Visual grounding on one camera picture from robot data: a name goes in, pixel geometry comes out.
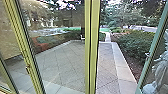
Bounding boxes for white outdoor chair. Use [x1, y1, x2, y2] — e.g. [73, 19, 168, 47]
[80, 31, 86, 42]

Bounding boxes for low round green shrub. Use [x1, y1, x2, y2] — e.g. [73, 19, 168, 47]
[98, 31, 107, 42]

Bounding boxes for red shrub bed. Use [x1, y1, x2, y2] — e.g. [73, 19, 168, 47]
[29, 35, 51, 54]

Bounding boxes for dark green shrub bed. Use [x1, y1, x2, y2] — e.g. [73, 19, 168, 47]
[114, 29, 166, 63]

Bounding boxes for small dark frame handle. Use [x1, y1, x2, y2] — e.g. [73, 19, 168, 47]
[25, 64, 33, 75]

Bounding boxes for green framed glass window wall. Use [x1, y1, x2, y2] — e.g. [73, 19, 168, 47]
[0, 0, 101, 94]

